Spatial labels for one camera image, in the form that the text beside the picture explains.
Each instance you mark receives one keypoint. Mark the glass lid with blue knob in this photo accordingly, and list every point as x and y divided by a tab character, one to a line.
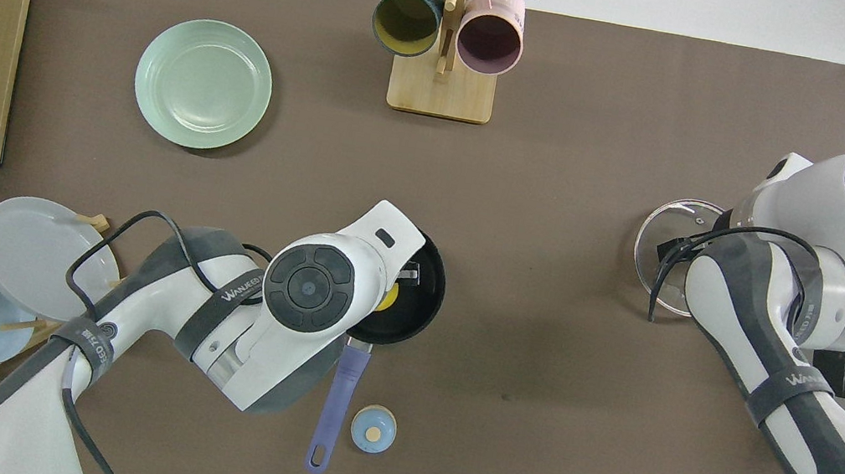
654	223

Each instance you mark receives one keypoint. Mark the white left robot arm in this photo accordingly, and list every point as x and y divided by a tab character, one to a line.
308	287

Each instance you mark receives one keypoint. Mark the green plate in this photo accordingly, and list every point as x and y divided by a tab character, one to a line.
202	83

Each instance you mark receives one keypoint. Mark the grey plate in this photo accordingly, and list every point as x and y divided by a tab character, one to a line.
30	251

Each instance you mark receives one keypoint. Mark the small blue knob lid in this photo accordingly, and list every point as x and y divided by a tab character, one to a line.
373	429

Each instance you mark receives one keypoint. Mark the brown table mat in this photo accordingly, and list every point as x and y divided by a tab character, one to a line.
536	374

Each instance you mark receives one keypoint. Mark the wooden mug tree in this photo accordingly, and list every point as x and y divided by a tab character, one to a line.
440	96

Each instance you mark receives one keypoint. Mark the pink mug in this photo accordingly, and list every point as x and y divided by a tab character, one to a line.
490	42

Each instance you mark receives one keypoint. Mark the dark blue mug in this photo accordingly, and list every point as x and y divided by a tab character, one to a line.
406	18

